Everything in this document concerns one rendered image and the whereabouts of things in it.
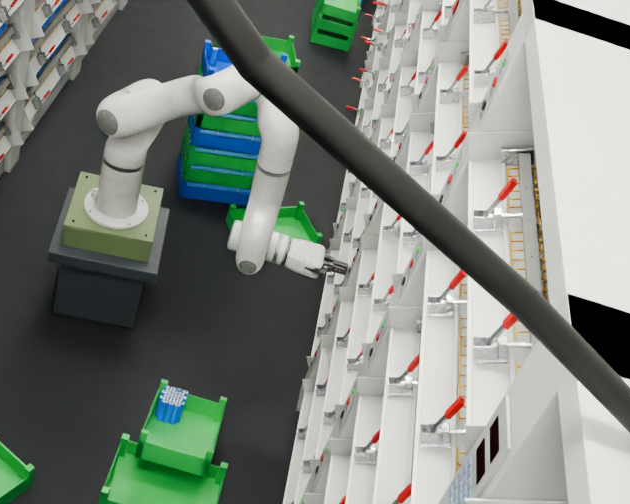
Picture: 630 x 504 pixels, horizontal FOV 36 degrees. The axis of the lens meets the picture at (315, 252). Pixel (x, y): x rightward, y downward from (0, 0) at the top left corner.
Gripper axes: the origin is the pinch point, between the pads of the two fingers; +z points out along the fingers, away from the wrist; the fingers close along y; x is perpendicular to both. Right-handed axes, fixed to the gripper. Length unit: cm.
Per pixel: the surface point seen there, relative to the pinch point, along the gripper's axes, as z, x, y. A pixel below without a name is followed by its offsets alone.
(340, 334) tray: 4.3, -7.0, 18.4
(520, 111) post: 7, 99, 75
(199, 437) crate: -23, -51, 29
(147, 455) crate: -35, -45, 45
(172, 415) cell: -32, -49, 25
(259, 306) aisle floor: -16, -56, -36
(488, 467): 3, 96, 142
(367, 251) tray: 4.5, 12.3, 5.5
